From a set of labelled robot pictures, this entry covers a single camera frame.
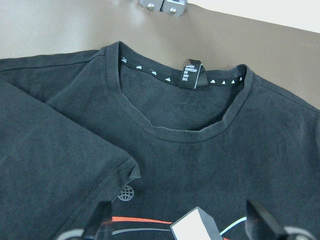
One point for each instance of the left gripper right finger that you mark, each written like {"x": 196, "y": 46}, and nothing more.
{"x": 260, "y": 224}

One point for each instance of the black printed t-shirt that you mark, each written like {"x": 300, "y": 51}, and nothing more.
{"x": 112, "y": 125}

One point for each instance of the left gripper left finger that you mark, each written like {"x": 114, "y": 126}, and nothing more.
{"x": 99, "y": 226}

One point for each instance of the aluminium frame post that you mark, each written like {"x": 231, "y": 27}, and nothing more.
{"x": 171, "y": 7}

